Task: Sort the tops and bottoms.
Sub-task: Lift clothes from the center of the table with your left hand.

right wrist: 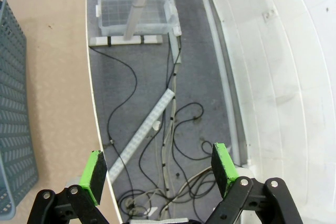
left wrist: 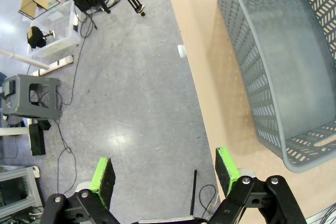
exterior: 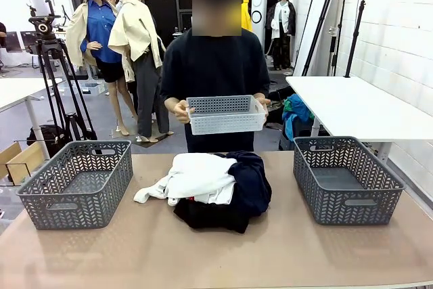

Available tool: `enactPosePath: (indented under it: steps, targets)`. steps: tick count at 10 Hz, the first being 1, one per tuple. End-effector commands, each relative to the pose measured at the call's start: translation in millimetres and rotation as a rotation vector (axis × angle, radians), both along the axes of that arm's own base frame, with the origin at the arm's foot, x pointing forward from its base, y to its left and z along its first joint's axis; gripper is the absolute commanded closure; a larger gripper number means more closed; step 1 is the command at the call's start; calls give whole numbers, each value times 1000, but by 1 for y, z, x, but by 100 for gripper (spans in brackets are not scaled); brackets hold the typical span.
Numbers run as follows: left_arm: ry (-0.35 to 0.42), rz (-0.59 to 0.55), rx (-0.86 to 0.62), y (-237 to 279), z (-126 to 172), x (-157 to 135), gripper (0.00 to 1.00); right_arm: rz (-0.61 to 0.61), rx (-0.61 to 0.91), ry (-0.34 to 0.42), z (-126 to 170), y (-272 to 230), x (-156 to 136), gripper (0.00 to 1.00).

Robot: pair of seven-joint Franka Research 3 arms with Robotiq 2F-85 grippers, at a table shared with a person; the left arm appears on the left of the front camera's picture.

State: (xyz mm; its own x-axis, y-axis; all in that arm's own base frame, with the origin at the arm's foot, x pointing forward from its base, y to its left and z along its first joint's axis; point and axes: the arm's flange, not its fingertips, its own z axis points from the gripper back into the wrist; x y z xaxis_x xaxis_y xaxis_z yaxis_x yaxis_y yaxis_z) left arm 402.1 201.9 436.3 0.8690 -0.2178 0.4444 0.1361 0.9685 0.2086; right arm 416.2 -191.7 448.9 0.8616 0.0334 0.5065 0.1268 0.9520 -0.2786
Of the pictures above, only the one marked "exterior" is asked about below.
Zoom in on person's right hand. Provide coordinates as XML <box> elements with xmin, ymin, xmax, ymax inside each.
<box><xmin>173</xmin><ymin>99</ymin><xmax>196</xmax><ymax>125</ymax></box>

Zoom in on person's left hand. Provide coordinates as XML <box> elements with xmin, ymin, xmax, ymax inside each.
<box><xmin>255</xmin><ymin>95</ymin><xmax>272</xmax><ymax>117</ymax></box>

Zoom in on light grey plastic basket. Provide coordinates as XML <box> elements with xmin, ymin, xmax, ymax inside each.
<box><xmin>185</xmin><ymin>94</ymin><xmax>268</xmax><ymax>136</ymax></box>

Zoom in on white garment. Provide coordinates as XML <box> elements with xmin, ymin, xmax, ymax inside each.
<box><xmin>133</xmin><ymin>152</ymin><xmax>237</xmax><ymax>207</ymax></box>

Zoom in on navy blue garment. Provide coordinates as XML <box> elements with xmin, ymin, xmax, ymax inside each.
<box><xmin>216</xmin><ymin>150</ymin><xmax>273</xmax><ymax>218</ymax></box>

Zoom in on black garment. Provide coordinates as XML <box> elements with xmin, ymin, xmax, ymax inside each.
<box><xmin>173</xmin><ymin>197</ymin><xmax>251</xmax><ymax>235</ymax></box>

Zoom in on person's right forearm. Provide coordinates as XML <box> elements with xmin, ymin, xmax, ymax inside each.
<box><xmin>164</xmin><ymin>96</ymin><xmax>181</xmax><ymax>114</ymax></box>

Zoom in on blue green clothes pile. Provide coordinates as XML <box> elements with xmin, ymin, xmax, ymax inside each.
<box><xmin>282</xmin><ymin>93</ymin><xmax>315</xmax><ymax>143</ymax></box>

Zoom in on person in dark t-shirt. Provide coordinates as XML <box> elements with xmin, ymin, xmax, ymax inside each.
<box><xmin>159</xmin><ymin>0</ymin><xmax>272</xmax><ymax>154</ymax></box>

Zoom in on mannequin in black jacket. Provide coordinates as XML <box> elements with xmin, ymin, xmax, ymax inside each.
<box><xmin>265</xmin><ymin>0</ymin><xmax>297</xmax><ymax>70</ymax></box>

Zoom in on yellow garment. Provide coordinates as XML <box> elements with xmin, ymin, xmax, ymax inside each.
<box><xmin>240</xmin><ymin>0</ymin><xmax>254</xmax><ymax>32</ymax></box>

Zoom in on white table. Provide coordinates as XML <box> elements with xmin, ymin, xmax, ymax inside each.
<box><xmin>286</xmin><ymin>75</ymin><xmax>433</xmax><ymax>164</ymax></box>
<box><xmin>0</xmin><ymin>77</ymin><xmax>65</xmax><ymax>161</ymax></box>

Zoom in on black folded stand poles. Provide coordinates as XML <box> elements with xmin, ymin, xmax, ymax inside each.
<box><xmin>301</xmin><ymin>0</ymin><xmax>344</xmax><ymax>76</ymax></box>

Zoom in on mannequin in cream jacket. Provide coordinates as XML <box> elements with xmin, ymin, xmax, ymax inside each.
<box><xmin>108</xmin><ymin>0</ymin><xmax>175</xmax><ymax>143</ymax></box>

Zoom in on black light stand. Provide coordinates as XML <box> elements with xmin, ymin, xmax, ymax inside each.
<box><xmin>344</xmin><ymin>0</ymin><xmax>367</xmax><ymax>79</ymax></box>

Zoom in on mannequin in blue shirt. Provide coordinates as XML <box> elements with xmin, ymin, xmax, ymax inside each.
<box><xmin>66</xmin><ymin>0</ymin><xmax>138</xmax><ymax>137</ymax></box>

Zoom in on black bag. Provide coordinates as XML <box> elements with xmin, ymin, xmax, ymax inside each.
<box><xmin>26</xmin><ymin>125</ymin><xmax>68</xmax><ymax>158</ymax></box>

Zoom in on dark grey plastic basket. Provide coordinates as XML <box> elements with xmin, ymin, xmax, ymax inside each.
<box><xmin>16</xmin><ymin>139</ymin><xmax>134</xmax><ymax>231</ymax></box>
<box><xmin>292</xmin><ymin>135</ymin><xmax>406</xmax><ymax>226</ymax></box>

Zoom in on wooden box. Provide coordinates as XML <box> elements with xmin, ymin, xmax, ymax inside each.
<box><xmin>0</xmin><ymin>141</ymin><xmax>47</xmax><ymax>185</ymax></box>

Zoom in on computer monitor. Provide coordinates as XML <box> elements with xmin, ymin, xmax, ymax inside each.
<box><xmin>5</xmin><ymin>30</ymin><xmax>38</xmax><ymax>53</ymax></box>

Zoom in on black camera tripod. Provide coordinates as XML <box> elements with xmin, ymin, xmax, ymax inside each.
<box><xmin>26</xmin><ymin>0</ymin><xmax>99</xmax><ymax>143</ymax></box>

